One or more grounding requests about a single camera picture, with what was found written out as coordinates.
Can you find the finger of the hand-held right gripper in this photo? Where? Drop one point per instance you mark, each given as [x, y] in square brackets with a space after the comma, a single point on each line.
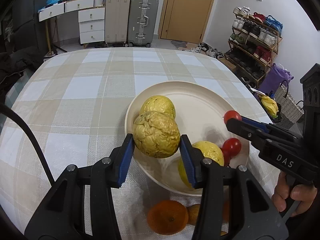
[257, 126]
[240, 127]

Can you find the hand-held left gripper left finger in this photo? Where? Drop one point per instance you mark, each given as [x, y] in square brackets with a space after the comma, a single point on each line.
[126, 160]

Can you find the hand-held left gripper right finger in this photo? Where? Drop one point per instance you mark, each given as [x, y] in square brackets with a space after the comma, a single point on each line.
[188, 160]

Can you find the red cherry tomato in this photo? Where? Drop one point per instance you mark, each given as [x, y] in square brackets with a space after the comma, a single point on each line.
[226, 158]
[232, 115]
[233, 145]

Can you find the smooth yellow passion fruit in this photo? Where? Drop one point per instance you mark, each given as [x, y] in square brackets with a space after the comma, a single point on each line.
[211, 152]

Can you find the wrinkled yellow passion fruit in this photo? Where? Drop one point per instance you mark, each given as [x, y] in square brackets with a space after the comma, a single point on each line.
[156, 135]

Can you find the cream round plate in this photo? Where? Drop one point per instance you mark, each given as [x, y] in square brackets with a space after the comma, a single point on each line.
[195, 105]

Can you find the green yellow passion fruit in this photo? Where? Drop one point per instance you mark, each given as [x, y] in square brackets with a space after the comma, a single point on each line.
[157, 103]

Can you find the person's right hand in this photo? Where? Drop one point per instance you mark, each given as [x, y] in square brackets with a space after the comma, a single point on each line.
[303, 193]

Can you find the yellow bag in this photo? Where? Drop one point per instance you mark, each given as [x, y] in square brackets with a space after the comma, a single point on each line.
[270, 105]

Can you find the woven basket bag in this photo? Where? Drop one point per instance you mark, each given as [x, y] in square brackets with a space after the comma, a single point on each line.
[291, 107]

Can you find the purple bag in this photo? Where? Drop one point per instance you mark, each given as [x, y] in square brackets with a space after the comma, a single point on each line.
[273, 80]

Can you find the orange mandarin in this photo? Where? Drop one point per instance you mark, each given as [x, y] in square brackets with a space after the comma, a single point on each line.
[166, 217]
[226, 212]

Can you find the scattered sneakers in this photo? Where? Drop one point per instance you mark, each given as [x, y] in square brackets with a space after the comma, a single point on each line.
[210, 51]

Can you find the patterned door mat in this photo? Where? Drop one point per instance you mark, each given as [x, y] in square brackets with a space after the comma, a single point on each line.
[180, 45]

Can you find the wooden door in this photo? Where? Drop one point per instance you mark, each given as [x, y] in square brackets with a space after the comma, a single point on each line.
[187, 12]

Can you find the white drawer dresser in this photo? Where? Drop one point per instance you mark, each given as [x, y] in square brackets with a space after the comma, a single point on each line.
[91, 27]

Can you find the beige suitcase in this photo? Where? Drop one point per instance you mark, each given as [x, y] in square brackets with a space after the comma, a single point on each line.
[117, 20]

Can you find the silver suitcase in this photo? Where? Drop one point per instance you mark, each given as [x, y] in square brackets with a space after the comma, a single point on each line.
[142, 20]

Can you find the black jacket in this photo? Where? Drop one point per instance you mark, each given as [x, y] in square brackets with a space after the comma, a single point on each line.
[15, 65]

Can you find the dark grey refrigerator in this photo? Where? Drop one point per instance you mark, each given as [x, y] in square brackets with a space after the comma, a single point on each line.
[30, 30]

